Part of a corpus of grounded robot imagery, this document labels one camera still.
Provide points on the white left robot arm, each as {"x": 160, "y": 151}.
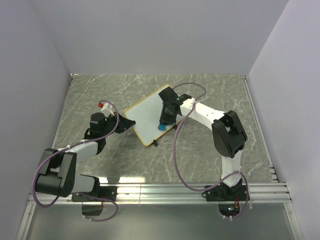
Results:
{"x": 56, "y": 173}

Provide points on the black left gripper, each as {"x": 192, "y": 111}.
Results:
{"x": 123, "y": 123}

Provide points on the blue whiteboard eraser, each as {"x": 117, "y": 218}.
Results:
{"x": 162, "y": 127}

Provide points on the aluminium front mounting rail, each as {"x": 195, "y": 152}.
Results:
{"x": 155, "y": 194}

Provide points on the black left whiteboard foot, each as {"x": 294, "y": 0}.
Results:
{"x": 155, "y": 143}

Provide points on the aluminium right side rail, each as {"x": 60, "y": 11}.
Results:
{"x": 257, "y": 122}

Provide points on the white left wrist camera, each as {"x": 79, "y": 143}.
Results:
{"x": 106, "y": 108}

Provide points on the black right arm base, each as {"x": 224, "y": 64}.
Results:
{"x": 223, "y": 193}

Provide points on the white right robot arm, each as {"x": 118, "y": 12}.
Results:
{"x": 229, "y": 136}

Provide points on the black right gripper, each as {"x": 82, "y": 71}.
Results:
{"x": 164, "y": 119}

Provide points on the yellow framed whiteboard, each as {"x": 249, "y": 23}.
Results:
{"x": 146, "y": 114}

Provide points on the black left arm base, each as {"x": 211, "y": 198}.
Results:
{"x": 102, "y": 192}

